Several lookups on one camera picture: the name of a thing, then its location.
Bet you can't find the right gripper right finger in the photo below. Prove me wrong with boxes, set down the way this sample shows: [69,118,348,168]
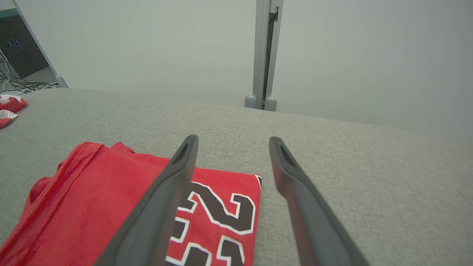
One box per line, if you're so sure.
[268,136,370,266]

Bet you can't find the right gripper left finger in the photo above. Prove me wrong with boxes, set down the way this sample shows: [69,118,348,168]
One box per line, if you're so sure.
[94,134,199,266]

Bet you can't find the red white basketball jersey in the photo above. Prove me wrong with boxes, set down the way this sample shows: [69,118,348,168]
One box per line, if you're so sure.
[0,141,262,266]

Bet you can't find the red white basketball shorts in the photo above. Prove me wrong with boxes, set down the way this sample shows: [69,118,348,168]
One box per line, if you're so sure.
[0,95,28,129]

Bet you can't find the black equipment box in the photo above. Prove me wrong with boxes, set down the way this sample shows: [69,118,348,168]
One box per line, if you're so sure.
[0,9,50,78]

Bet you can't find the slanted grey frame post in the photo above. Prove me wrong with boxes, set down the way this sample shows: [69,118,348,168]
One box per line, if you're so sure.
[11,0,69,89]

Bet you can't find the grey partition post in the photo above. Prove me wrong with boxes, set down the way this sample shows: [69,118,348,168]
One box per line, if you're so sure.
[245,0,284,112]

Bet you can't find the floor cable bundle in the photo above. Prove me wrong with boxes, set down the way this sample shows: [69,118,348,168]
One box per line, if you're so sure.
[0,50,59,95]

